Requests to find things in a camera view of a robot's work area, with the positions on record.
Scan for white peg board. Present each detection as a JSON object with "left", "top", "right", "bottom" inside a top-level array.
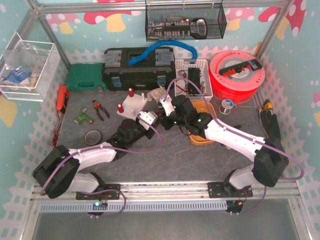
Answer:
[{"left": 117, "top": 93, "right": 148, "bottom": 120}]

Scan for red spring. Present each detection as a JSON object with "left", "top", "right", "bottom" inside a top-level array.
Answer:
[
  {"left": 128, "top": 88, "right": 134, "bottom": 98},
  {"left": 117, "top": 104, "right": 124, "bottom": 113}
]

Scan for beige work glove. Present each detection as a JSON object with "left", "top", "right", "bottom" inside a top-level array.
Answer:
[{"left": 147, "top": 86, "right": 167, "bottom": 102}]

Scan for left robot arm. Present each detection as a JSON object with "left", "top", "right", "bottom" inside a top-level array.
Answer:
[{"left": 32, "top": 115, "right": 159, "bottom": 199}]

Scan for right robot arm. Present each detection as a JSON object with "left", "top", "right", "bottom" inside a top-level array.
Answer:
[{"left": 159, "top": 95, "right": 289, "bottom": 197}]

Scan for yellow plastic tray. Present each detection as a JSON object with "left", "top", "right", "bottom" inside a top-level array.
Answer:
[{"left": 189, "top": 100, "right": 218, "bottom": 147}]

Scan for tape roll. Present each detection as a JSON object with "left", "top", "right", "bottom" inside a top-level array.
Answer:
[{"left": 83, "top": 129, "right": 102, "bottom": 146}]

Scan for black battery holder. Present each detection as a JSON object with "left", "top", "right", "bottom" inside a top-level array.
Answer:
[{"left": 187, "top": 67, "right": 201, "bottom": 95}]

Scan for green circuit board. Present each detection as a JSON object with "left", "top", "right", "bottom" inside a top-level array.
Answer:
[{"left": 73, "top": 108, "right": 94, "bottom": 125}]

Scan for white perforated basket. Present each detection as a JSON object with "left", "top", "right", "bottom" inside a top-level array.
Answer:
[{"left": 174, "top": 59, "right": 213, "bottom": 102}]

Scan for black toolbox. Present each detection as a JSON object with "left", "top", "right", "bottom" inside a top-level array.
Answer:
[{"left": 101, "top": 46, "right": 176, "bottom": 91}]

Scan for red filament spool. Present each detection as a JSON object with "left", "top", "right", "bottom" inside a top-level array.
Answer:
[{"left": 208, "top": 50, "right": 266, "bottom": 103}]

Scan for green tool case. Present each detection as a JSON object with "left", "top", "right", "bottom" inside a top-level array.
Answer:
[{"left": 65, "top": 63, "right": 108, "bottom": 92}]

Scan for orange multimeter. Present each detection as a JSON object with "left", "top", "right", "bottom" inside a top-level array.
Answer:
[{"left": 56, "top": 84, "right": 71, "bottom": 115}]

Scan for black rubber glove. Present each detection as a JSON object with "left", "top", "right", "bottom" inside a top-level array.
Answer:
[{"left": 260, "top": 110, "right": 281, "bottom": 144}]

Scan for black terminal block strip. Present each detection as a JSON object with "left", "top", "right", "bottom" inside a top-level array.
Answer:
[{"left": 218, "top": 59, "right": 263, "bottom": 77}]

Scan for clear acrylic box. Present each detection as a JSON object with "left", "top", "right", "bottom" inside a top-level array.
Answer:
[{"left": 0, "top": 32, "right": 61, "bottom": 102}]

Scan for blue white glove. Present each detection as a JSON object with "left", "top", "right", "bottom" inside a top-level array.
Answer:
[{"left": 4, "top": 65, "right": 32, "bottom": 86}]

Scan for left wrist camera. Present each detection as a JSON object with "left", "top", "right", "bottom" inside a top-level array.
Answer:
[{"left": 137, "top": 111, "right": 158, "bottom": 125}]

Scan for red handled pliers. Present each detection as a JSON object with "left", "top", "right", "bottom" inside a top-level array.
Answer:
[{"left": 91, "top": 99, "right": 111, "bottom": 122}]

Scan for solder wire spool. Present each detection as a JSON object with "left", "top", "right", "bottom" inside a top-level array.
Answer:
[{"left": 219, "top": 99, "right": 235, "bottom": 115}]

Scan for blue corrugated hose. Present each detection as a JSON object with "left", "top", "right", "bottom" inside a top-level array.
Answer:
[{"left": 127, "top": 40, "right": 199, "bottom": 66}]

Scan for black wire mesh basket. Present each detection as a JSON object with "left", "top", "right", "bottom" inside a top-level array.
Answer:
[{"left": 145, "top": 2, "right": 227, "bottom": 42}]

